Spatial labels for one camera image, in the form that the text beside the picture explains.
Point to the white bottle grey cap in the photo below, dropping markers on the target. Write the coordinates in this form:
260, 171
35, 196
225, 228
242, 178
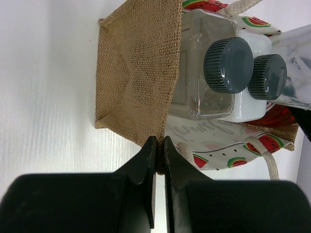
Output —
266, 84

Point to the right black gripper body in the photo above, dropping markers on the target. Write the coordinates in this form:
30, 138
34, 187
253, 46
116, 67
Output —
303, 119

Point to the clear bottle grey cap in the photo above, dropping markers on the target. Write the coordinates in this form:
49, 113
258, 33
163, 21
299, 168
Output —
215, 64

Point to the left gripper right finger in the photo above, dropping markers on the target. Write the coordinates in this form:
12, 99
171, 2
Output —
198, 204

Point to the clear plastic pouch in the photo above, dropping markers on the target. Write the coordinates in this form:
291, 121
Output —
295, 48

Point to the burlap watermelon print bag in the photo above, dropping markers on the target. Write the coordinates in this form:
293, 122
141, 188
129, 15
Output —
137, 71

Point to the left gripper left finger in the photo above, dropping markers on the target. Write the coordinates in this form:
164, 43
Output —
119, 202

